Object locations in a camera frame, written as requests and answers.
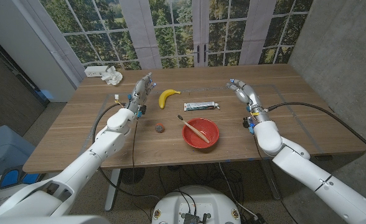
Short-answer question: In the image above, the red bowl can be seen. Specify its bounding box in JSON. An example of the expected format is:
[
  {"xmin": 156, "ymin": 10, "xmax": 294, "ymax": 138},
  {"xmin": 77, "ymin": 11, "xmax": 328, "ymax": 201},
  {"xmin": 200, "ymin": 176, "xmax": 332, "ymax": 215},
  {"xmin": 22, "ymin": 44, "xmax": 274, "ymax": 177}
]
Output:
[{"xmin": 182, "ymin": 117, "xmax": 220, "ymax": 149}]

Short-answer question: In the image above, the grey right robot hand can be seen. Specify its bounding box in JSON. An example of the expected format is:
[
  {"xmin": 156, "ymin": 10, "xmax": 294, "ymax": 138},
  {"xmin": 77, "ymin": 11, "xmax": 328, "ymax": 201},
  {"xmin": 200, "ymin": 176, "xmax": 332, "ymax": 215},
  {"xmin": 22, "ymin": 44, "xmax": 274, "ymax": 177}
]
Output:
[{"xmin": 226, "ymin": 78, "xmax": 270, "ymax": 124}]

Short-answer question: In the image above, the white table leg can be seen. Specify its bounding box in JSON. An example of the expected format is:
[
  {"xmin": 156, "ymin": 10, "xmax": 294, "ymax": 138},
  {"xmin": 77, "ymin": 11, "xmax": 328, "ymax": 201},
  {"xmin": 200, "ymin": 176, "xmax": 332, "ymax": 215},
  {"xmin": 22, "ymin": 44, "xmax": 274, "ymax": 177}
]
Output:
[{"xmin": 104, "ymin": 168, "xmax": 121, "ymax": 212}]

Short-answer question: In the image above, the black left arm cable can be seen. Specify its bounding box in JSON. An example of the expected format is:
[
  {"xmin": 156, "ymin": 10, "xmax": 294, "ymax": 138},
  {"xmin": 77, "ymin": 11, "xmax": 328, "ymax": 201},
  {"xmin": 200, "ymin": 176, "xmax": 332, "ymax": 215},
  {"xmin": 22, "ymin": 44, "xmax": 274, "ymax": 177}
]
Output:
[{"xmin": 91, "ymin": 103, "xmax": 161, "ymax": 200}]

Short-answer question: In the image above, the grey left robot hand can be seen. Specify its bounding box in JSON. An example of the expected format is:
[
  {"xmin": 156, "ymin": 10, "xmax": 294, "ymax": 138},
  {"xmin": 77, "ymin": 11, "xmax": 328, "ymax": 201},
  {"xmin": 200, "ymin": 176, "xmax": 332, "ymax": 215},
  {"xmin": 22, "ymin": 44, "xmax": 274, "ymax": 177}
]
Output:
[{"xmin": 126, "ymin": 72, "xmax": 157, "ymax": 114}]

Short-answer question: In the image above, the blue foot pedal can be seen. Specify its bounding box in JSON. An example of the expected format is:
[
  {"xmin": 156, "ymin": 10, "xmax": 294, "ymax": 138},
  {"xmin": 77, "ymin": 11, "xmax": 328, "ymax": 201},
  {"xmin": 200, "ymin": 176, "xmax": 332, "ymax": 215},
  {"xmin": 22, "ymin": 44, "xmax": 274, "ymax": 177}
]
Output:
[{"xmin": 0, "ymin": 165, "xmax": 45, "ymax": 190}]

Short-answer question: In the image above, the white robot torso base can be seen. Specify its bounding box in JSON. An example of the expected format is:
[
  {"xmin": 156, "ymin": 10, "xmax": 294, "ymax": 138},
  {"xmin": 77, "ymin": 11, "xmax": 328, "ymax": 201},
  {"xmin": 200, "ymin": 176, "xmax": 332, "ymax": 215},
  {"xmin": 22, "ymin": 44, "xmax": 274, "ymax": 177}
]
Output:
[{"xmin": 151, "ymin": 185, "xmax": 242, "ymax": 224}]

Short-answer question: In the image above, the crumpled white tissue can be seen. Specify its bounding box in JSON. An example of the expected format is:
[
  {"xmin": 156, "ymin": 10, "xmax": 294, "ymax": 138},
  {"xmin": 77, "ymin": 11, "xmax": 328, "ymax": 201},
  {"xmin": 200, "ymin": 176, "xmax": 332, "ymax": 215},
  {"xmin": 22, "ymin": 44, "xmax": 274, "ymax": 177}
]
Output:
[{"xmin": 101, "ymin": 65, "xmax": 123, "ymax": 86}]

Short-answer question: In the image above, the wooden toothbrush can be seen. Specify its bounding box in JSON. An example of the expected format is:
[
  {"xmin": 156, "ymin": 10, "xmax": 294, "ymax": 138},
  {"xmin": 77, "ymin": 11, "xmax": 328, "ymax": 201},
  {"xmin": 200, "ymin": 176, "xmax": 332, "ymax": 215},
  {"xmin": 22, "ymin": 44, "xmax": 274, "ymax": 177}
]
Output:
[{"xmin": 177, "ymin": 114, "xmax": 211, "ymax": 144}]

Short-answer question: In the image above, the white power strip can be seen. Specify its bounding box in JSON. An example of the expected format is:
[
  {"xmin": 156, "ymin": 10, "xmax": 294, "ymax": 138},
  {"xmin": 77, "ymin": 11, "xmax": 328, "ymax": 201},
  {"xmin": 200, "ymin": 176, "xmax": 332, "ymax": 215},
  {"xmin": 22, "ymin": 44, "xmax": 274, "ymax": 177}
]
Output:
[{"xmin": 83, "ymin": 65, "xmax": 110, "ymax": 78}]

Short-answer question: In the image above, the round black floor fan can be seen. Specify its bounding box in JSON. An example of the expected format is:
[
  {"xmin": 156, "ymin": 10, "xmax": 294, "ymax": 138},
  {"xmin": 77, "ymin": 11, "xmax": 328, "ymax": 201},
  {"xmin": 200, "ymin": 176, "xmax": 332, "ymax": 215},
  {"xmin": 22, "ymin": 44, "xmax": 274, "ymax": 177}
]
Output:
[{"xmin": 120, "ymin": 167, "xmax": 146, "ymax": 186}]

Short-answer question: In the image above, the yellow toy banana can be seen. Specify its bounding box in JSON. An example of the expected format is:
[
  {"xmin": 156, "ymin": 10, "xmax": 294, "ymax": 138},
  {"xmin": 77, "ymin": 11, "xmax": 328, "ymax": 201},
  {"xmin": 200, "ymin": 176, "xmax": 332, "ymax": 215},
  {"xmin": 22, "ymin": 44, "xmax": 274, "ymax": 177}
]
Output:
[{"xmin": 158, "ymin": 89, "xmax": 182, "ymax": 110}]

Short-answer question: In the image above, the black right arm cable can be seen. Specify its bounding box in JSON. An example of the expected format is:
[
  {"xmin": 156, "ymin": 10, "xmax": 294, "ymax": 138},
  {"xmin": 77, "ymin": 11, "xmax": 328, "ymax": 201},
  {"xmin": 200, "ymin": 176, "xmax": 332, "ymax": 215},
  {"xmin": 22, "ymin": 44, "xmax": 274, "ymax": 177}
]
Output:
[{"xmin": 265, "ymin": 101, "xmax": 366, "ymax": 158}]

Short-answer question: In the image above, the white green toothpaste tube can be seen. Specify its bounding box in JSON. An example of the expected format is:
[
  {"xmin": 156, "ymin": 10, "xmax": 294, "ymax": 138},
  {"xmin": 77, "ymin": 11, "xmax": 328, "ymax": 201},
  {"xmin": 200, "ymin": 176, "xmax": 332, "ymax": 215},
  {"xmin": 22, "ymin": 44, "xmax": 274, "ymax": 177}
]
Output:
[{"xmin": 183, "ymin": 101, "xmax": 220, "ymax": 112}]

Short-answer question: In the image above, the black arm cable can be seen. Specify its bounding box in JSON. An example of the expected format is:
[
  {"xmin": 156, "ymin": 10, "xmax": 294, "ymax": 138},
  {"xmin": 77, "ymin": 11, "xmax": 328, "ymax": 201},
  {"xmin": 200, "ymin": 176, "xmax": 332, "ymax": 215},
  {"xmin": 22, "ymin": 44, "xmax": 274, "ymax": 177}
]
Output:
[
  {"xmin": 91, "ymin": 103, "xmax": 161, "ymax": 200},
  {"xmin": 265, "ymin": 101, "xmax": 366, "ymax": 158}
]

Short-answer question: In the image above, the printed window backdrop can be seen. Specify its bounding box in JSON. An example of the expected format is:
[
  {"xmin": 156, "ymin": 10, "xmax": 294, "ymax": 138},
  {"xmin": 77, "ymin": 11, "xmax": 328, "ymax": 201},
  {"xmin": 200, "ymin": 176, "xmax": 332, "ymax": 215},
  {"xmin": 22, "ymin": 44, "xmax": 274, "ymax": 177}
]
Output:
[{"xmin": 39, "ymin": 0, "xmax": 314, "ymax": 71}]

